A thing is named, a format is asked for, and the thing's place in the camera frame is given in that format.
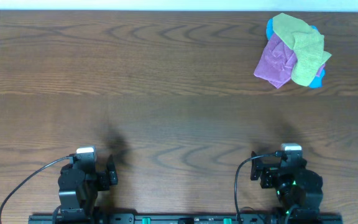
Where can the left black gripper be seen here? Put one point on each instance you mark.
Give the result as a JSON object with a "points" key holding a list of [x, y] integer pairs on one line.
{"points": [[105, 179]]}

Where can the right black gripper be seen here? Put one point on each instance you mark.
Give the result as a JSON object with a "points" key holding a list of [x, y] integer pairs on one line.
{"points": [[270, 171]]}

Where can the green microfiber cloth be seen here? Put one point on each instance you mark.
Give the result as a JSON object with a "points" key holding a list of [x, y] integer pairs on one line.
{"points": [[307, 44]]}

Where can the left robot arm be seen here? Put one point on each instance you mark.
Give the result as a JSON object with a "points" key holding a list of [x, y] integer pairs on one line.
{"points": [[79, 185]]}

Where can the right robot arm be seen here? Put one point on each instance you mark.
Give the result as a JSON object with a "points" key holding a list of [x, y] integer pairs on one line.
{"points": [[299, 190]]}

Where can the purple microfiber cloth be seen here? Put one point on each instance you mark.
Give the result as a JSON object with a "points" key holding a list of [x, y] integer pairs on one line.
{"points": [[277, 62]]}

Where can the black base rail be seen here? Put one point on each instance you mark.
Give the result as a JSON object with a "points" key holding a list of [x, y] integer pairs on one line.
{"points": [[128, 218]]}

